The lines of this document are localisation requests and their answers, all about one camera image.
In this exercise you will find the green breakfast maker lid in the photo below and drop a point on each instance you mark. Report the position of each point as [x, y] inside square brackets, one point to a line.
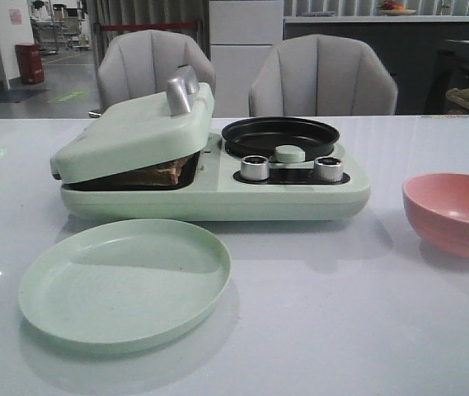
[134, 134]

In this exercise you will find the black round frying pan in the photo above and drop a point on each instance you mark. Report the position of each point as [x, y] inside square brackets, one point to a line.
[261, 135]

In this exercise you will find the red trash bin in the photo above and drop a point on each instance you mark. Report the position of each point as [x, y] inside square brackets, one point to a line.
[29, 63]

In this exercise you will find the left grey upholstered chair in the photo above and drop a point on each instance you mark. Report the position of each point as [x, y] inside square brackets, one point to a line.
[133, 74]

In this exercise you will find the pink bowl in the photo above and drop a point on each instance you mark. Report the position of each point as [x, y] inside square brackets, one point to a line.
[437, 207]

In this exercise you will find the green breakfast maker base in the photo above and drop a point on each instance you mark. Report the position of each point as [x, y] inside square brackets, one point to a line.
[218, 193]

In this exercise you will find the right grey upholstered chair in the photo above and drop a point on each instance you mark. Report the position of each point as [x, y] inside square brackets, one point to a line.
[322, 75]

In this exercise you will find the green round pan handle knob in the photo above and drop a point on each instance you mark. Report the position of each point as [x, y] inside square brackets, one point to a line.
[288, 153]

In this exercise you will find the fruit plate on counter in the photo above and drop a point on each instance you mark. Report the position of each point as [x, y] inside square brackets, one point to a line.
[393, 9]

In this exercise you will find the bread slice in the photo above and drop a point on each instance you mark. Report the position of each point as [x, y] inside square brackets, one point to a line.
[163, 174]

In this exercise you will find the silver lid handle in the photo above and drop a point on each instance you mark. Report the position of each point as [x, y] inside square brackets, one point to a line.
[180, 86]

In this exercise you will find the red barrier belt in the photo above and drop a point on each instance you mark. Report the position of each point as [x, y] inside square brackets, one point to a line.
[155, 26]

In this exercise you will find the left silver control knob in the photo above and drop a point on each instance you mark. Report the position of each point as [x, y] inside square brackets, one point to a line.
[255, 168]

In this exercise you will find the right silver control knob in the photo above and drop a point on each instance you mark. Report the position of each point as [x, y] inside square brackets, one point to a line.
[328, 169]

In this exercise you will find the grey upholstered chair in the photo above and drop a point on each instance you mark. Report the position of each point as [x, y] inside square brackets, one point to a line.
[133, 74]
[322, 75]

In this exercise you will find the silver control knob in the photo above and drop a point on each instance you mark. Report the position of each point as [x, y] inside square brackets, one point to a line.
[255, 168]
[328, 169]

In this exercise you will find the light green round plate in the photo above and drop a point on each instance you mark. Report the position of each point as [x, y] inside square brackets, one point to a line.
[125, 286]

